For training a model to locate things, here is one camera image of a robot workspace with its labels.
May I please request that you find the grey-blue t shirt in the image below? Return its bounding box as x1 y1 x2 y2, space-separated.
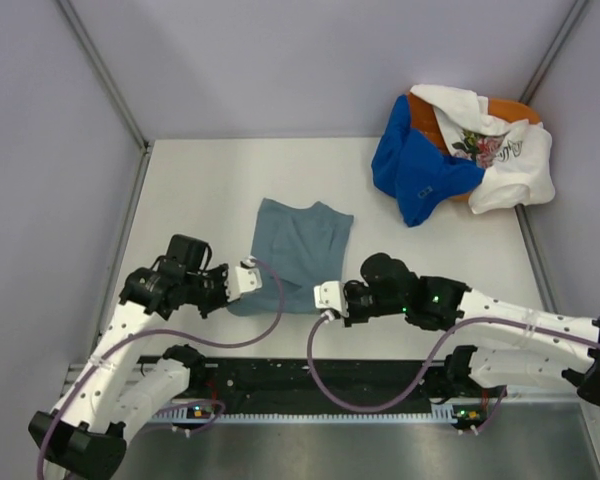
229 198 354 317

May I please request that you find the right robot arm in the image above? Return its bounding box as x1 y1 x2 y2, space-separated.
342 253 600 407

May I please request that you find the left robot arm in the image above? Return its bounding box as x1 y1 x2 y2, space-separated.
28 234 261 479

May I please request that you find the royal blue t shirt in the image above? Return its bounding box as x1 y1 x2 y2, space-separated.
371 94 485 227

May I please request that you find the orange basket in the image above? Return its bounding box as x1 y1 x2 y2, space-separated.
407 92 541 204

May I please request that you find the white printed t shirt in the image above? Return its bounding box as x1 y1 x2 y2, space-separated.
408 83 556 216

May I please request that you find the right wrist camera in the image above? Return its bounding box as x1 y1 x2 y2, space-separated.
313 281 349 321

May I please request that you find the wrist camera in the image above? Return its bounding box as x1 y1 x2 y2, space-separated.
313 281 349 321
226 256 262 303

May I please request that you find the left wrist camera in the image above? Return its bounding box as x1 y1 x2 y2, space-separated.
226 256 262 303

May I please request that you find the aluminium frame profile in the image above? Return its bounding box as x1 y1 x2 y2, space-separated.
67 362 600 404

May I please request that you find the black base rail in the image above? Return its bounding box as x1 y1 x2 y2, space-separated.
139 355 506 416

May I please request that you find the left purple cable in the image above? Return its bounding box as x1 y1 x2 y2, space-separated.
35 257 286 480

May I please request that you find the grey slotted cable duct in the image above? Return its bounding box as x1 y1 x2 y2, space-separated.
149 403 486 425

